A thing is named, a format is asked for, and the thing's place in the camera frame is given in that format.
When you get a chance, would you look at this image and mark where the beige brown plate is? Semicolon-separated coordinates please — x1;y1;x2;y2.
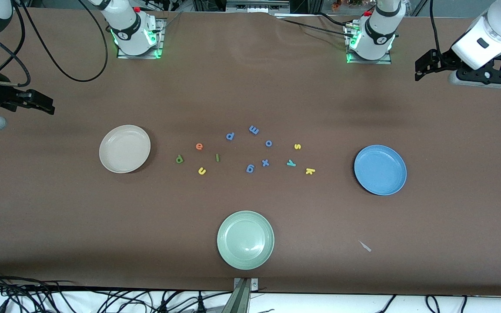
99;125;151;174

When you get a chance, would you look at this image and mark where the small orange object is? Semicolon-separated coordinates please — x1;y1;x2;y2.
332;0;364;10

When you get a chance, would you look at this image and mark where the blue plate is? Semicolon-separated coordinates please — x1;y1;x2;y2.
354;145;407;196

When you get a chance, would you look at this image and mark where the brown table cover sheet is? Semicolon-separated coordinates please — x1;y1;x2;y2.
0;8;501;297

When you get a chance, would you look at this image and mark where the pale green plate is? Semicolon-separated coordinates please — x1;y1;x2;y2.
217;210;275;270

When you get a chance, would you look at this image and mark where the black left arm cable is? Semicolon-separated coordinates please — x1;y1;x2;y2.
427;0;444;55

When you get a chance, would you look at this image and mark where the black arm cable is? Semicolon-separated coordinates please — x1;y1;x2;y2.
0;0;110;87
427;0;444;55

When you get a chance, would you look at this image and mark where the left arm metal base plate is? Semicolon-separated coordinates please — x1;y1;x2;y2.
345;24;393;65

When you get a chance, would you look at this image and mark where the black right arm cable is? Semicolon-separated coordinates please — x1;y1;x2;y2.
0;0;110;87

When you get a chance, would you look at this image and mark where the black base cable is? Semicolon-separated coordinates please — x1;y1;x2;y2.
277;16;353;38

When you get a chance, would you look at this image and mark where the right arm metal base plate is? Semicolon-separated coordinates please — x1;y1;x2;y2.
117;17;165;60

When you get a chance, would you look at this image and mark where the aluminium frame bar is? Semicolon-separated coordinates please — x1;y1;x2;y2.
226;0;291;13

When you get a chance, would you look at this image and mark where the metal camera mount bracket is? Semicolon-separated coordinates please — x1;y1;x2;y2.
222;277;260;313

